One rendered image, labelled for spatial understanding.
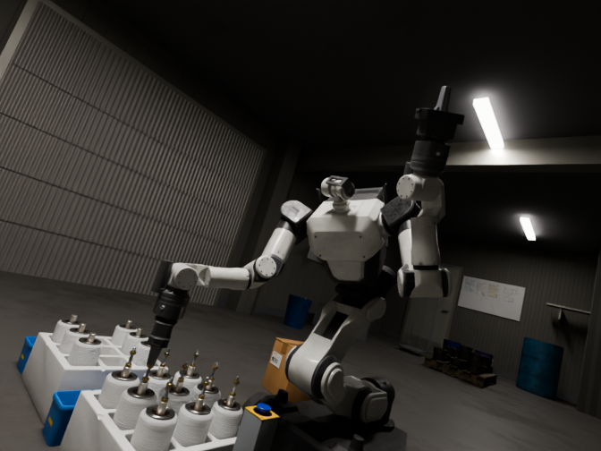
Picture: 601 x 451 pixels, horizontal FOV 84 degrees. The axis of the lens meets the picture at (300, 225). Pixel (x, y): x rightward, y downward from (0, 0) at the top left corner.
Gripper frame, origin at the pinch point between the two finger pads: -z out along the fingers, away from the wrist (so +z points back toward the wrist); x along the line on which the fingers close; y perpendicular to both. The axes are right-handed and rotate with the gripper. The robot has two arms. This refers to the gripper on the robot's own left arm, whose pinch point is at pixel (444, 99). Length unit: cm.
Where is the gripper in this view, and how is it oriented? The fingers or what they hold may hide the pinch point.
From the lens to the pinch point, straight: 98.1
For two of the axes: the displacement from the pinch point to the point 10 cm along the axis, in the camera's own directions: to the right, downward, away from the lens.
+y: -0.8, -2.7, 9.6
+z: -1.5, 9.6, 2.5
